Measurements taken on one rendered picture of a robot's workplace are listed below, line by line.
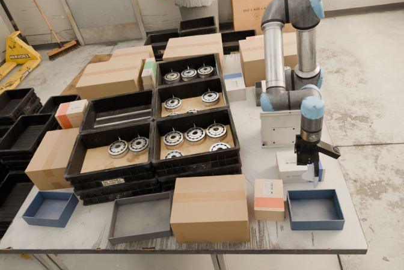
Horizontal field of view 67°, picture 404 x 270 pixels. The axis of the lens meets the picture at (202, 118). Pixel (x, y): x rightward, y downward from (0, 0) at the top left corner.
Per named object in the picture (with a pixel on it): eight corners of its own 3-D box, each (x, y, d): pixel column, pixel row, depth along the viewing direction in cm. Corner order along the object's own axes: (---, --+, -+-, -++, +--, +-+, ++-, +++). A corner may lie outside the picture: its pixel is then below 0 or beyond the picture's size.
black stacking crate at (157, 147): (231, 124, 164) (229, 107, 157) (241, 166, 141) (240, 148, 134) (159, 137, 165) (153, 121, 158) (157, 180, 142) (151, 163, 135)
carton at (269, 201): (255, 189, 143) (255, 178, 139) (282, 189, 141) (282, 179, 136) (255, 219, 132) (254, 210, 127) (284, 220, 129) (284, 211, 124)
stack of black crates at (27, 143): (47, 153, 272) (20, 115, 243) (79, 152, 267) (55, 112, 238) (24, 191, 242) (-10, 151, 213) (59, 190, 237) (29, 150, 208)
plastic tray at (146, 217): (172, 197, 147) (170, 190, 144) (172, 236, 132) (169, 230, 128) (118, 205, 148) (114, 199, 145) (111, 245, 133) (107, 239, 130)
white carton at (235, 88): (224, 85, 213) (223, 74, 207) (241, 82, 212) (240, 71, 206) (227, 102, 197) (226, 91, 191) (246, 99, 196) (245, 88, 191)
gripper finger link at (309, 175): (302, 187, 119) (300, 164, 119) (317, 187, 118) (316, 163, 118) (303, 190, 116) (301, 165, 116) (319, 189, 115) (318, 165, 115)
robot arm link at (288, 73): (269, 96, 167) (268, 71, 168) (295, 94, 163) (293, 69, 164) (267, 93, 155) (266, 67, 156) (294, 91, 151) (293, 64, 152)
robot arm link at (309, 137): (320, 119, 113) (324, 134, 106) (318, 130, 115) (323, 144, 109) (299, 121, 114) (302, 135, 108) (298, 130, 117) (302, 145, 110)
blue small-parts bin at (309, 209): (333, 198, 134) (335, 188, 129) (342, 230, 122) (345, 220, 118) (286, 199, 137) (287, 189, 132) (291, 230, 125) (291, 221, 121)
